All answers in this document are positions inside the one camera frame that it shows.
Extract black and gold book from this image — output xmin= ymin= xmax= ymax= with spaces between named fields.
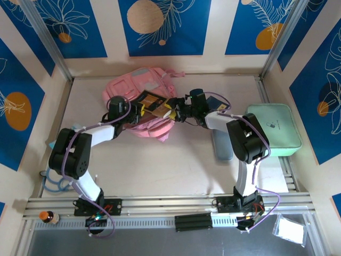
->
xmin=137 ymin=90 xmax=176 ymax=119

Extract pink backpack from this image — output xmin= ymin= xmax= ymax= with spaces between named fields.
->
xmin=102 ymin=67 xmax=186 ymax=143

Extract grey blue pencil case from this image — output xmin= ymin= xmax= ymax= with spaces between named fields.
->
xmin=212 ymin=130 xmax=234 ymax=161

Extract clear bag white contents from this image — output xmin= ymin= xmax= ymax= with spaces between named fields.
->
xmin=271 ymin=212 xmax=307 ymax=247

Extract mint green zip pouch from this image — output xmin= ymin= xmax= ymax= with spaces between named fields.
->
xmin=245 ymin=103 xmax=303 ymax=157

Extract grey slotted strip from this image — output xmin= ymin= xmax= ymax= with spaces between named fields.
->
xmin=34 ymin=217 xmax=176 ymax=230

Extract brown bottle orange cap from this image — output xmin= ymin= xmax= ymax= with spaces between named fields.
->
xmin=39 ymin=210 xmax=60 ymax=225

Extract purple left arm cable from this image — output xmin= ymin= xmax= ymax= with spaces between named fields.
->
xmin=61 ymin=96 xmax=132 ymax=238

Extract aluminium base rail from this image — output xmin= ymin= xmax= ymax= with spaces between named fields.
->
xmin=22 ymin=194 xmax=316 ymax=219

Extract aluminium frame post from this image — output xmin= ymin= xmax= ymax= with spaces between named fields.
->
xmin=259 ymin=0 xmax=307 ymax=79
xmin=20 ymin=0 xmax=74 ymax=82

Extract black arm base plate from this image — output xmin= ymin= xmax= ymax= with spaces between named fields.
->
xmin=215 ymin=196 xmax=266 ymax=214
xmin=74 ymin=198 xmax=123 ymax=217

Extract light blue coiled cable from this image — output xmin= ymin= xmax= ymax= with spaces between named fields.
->
xmin=39 ymin=167 xmax=72 ymax=193

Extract black cable duct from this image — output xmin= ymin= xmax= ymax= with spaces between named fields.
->
xmin=174 ymin=212 xmax=214 ymax=233

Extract white slotted cable duct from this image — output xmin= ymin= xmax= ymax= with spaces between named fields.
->
xmin=212 ymin=212 xmax=238 ymax=228

